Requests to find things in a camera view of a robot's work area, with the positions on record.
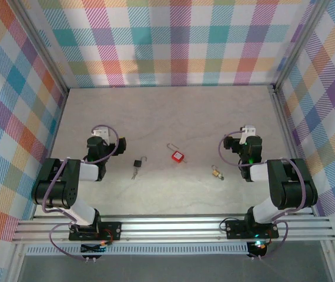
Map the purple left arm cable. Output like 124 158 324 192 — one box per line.
39 124 120 262

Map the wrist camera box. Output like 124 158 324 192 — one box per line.
92 125 110 139
240 124 257 138

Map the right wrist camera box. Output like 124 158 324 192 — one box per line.
240 124 257 138

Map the left controller board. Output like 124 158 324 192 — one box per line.
80 242 108 263

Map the aluminium side rail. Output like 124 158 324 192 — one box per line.
269 83 318 217

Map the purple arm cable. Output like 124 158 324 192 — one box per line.
39 124 120 262
218 131 308 261

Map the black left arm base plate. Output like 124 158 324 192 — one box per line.
69 221 123 242

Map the white slotted cable duct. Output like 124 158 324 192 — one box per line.
26 243 250 256

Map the aluminium frame post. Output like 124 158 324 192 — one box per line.
5 243 30 282
272 0 333 90
11 0 70 95
320 240 335 282

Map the controller board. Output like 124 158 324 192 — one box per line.
80 242 108 263
246 240 270 261

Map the red padlock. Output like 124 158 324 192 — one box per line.
166 142 185 163

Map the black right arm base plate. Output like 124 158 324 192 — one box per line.
225 219 280 239

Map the aluminium mounting rail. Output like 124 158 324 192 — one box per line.
11 215 335 244

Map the right controller board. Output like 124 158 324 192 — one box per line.
246 240 270 261

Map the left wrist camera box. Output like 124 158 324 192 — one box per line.
92 125 110 139

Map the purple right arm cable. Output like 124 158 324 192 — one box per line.
218 131 308 261

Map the black padlock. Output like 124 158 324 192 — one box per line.
133 156 149 168

